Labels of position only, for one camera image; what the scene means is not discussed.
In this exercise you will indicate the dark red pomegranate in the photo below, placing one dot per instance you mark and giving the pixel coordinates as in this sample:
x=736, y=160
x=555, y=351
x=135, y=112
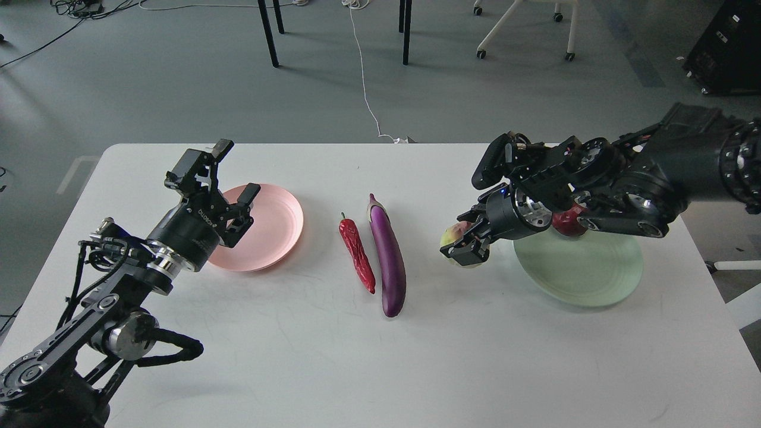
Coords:
x=566, y=223

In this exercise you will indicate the red chili pepper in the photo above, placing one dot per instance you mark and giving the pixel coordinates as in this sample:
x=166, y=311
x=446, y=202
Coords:
x=349, y=233

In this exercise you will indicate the black equipment case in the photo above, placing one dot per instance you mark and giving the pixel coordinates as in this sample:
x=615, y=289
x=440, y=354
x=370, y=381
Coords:
x=726, y=58

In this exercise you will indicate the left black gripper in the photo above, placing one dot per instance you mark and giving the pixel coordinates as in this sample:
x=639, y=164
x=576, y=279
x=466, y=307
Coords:
x=203, y=219

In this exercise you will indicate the pink plate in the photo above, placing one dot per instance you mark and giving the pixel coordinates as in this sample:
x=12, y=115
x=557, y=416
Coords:
x=278, y=221

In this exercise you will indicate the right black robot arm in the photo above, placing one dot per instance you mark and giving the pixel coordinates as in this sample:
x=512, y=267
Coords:
x=636, y=185

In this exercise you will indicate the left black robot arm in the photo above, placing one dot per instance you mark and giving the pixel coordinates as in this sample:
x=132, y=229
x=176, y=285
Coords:
x=69, y=378

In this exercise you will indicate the yellow green peach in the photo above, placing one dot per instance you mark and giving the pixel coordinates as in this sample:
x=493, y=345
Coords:
x=453, y=233

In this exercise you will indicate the purple eggplant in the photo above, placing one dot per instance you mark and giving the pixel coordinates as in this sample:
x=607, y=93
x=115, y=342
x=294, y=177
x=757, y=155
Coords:
x=392, y=266

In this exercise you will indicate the light green plate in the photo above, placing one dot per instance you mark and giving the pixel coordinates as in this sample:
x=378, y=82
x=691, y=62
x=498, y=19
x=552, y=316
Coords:
x=594, y=270

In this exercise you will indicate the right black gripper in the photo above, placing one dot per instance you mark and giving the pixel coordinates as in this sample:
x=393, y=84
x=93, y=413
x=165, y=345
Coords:
x=503, y=212

